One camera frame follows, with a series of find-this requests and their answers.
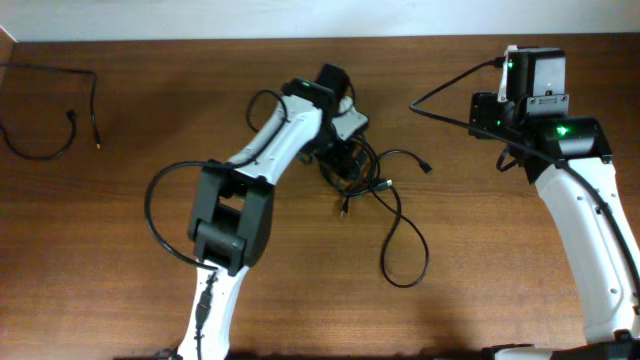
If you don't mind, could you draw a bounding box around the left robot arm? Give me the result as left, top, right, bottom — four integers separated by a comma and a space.
173, 64, 368, 359

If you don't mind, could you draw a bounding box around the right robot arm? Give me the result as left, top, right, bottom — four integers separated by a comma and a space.
468, 45, 639, 360

